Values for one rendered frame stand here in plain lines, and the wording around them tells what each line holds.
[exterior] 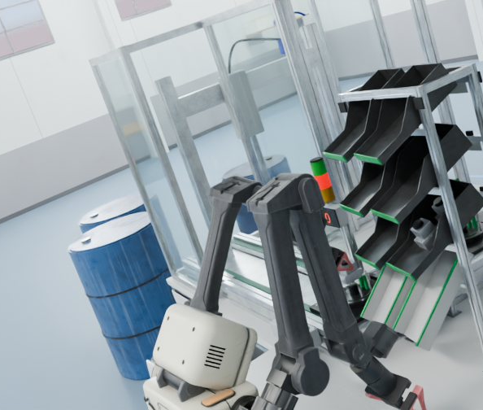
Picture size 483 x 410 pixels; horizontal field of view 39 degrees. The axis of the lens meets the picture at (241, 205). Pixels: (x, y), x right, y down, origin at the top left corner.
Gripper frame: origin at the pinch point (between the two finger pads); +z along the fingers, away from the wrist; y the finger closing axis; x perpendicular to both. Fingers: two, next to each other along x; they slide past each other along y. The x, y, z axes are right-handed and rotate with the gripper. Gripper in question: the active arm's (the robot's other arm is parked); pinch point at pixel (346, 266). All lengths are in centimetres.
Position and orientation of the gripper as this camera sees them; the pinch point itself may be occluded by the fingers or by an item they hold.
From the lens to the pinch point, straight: 227.4
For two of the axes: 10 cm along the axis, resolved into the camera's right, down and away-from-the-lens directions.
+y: -4.4, -1.2, 8.9
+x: -4.4, 8.9, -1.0
